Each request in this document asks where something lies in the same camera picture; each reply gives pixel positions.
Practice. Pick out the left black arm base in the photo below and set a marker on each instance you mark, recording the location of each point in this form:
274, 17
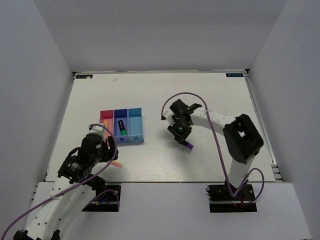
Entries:
108, 202

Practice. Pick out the dark blue container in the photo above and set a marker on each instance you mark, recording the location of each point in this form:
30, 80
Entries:
121, 114

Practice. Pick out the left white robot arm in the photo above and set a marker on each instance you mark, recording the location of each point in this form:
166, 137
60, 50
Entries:
75, 187

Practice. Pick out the light blue container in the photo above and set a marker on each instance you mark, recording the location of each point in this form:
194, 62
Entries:
135, 125

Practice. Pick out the orange capped highlighter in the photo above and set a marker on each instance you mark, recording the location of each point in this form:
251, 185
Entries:
105, 122

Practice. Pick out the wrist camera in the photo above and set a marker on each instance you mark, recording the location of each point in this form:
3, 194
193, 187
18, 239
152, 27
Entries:
97, 129
169, 118

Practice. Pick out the left blue corner label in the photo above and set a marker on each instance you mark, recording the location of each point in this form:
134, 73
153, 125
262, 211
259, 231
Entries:
84, 76

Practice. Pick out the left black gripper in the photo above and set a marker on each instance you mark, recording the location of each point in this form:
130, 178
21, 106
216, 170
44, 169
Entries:
110, 152

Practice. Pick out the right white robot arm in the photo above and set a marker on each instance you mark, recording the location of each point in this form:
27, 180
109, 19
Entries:
241, 136

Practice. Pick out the right blue corner label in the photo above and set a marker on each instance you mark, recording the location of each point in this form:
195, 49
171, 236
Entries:
234, 75

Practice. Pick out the purple capped black highlighter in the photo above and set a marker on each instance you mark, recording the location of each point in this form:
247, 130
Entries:
188, 145

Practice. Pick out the yellow pink highlighter pen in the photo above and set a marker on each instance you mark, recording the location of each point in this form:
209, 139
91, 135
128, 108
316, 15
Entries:
116, 164

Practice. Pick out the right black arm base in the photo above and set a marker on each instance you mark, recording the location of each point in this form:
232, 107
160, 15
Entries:
220, 200

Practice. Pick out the pink container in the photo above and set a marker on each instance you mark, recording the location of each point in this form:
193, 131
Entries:
107, 118

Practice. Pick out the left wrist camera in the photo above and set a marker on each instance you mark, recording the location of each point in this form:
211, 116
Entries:
97, 129

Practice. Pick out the green capped black highlighter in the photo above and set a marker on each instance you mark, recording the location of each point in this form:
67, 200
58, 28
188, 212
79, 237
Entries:
122, 128

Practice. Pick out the blue corner label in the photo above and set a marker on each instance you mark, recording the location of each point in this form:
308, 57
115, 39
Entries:
84, 76
234, 75

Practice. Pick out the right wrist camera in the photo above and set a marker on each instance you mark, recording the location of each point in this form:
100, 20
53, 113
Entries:
169, 118

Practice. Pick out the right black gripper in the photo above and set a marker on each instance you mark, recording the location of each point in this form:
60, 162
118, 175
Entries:
180, 137

